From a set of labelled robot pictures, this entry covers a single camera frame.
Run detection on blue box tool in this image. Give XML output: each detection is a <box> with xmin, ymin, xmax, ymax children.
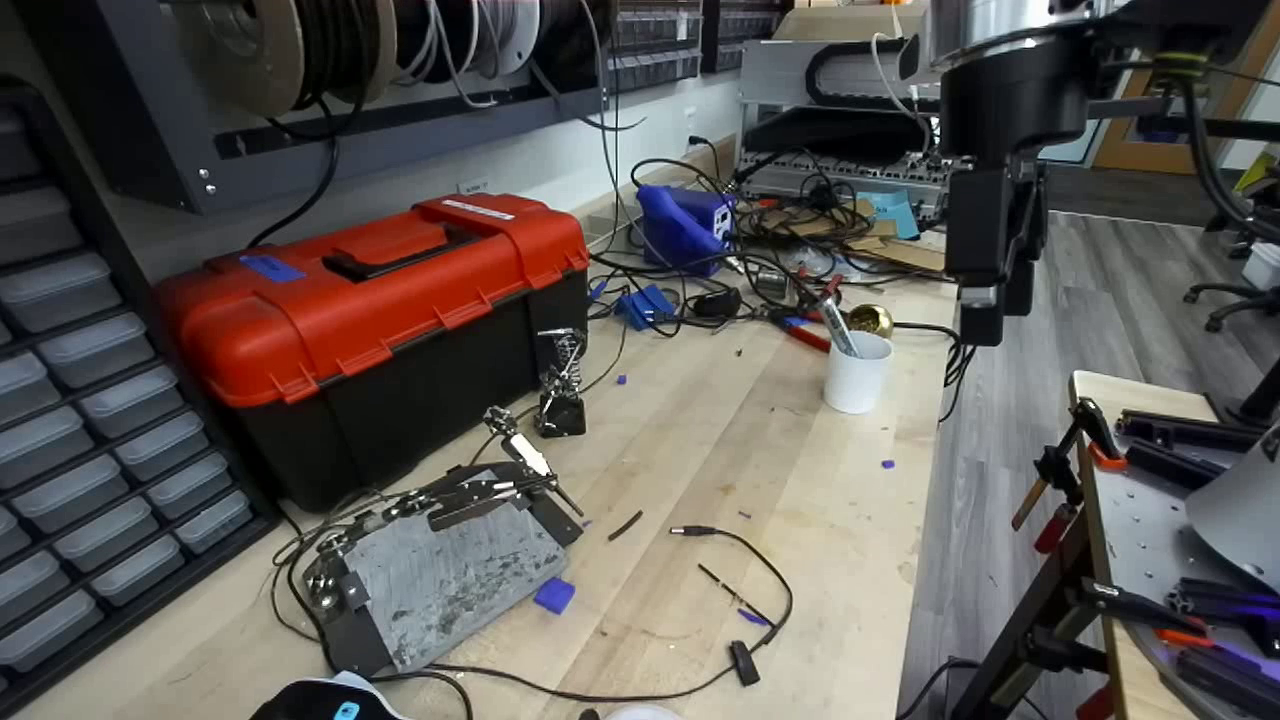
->
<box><xmin>636</xmin><ymin>185</ymin><xmax>733</xmax><ymax>274</ymax></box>

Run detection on grey metal plate device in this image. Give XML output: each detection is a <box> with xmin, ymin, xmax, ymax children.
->
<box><xmin>303</xmin><ymin>465</ymin><xmax>589</xmax><ymax>674</ymax></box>

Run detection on grey marker with black cap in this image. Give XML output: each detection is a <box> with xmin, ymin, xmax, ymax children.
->
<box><xmin>819</xmin><ymin>297</ymin><xmax>857</xmax><ymax>357</ymax></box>

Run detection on white mug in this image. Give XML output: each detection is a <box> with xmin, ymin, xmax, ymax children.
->
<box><xmin>825</xmin><ymin>334</ymin><xmax>892</xmax><ymax>416</ymax></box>

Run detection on side workbench with clamps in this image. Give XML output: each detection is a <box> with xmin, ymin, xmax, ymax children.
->
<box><xmin>954</xmin><ymin>373</ymin><xmax>1280</xmax><ymax>720</ymax></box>

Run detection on red handled pliers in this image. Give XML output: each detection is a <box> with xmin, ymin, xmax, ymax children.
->
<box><xmin>767</xmin><ymin>311</ymin><xmax>834</xmax><ymax>351</ymax></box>

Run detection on black helping hand stand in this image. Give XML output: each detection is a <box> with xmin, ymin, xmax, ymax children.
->
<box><xmin>537</xmin><ymin>327</ymin><xmax>584</xmax><ymax>437</ymax></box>

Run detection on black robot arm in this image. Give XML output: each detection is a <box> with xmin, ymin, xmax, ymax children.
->
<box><xmin>902</xmin><ymin>0</ymin><xmax>1270</xmax><ymax>347</ymax></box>

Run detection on red and black toolbox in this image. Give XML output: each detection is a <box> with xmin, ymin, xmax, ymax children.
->
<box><xmin>156</xmin><ymin>195</ymin><xmax>589</xmax><ymax>513</ymax></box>

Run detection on small blue connector block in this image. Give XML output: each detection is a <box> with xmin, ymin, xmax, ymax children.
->
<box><xmin>616</xmin><ymin>284</ymin><xmax>676</xmax><ymax>327</ymax></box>

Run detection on gold soldering tip cleaner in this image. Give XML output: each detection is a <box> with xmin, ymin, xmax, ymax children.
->
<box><xmin>843</xmin><ymin>303</ymin><xmax>892</xmax><ymax>334</ymax></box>

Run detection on wire spool rack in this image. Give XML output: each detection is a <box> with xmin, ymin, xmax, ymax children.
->
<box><xmin>26</xmin><ymin>0</ymin><xmax>792</xmax><ymax>217</ymax></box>

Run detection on black cable on table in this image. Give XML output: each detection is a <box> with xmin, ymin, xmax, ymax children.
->
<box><xmin>268</xmin><ymin>520</ymin><xmax>799</xmax><ymax>720</ymax></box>

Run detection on grey drawer organizer cabinet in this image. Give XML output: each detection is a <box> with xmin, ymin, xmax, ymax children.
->
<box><xmin>0</xmin><ymin>75</ymin><xmax>275</xmax><ymax>716</ymax></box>

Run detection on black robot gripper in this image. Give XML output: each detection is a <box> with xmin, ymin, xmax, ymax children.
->
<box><xmin>944</xmin><ymin>161</ymin><xmax>1047</xmax><ymax>347</ymax></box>

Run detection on small blue plastic piece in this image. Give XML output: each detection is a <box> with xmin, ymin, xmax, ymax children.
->
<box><xmin>537</xmin><ymin>577</ymin><xmax>575</xmax><ymax>617</ymax></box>

